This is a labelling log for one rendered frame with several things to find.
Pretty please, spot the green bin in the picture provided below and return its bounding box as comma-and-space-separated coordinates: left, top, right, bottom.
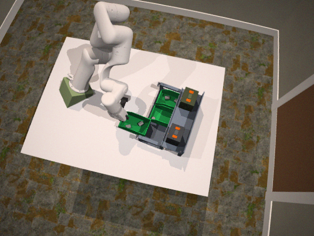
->
149, 104, 174, 128
156, 89, 179, 109
119, 111, 151, 137

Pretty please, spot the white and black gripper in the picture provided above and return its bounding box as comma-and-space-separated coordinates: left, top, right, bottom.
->
107, 107, 129, 122

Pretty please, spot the dark olive green case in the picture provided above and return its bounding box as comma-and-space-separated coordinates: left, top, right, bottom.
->
178, 87, 199, 112

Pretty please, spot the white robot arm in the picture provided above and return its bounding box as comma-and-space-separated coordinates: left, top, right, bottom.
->
67, 1, 133, 115

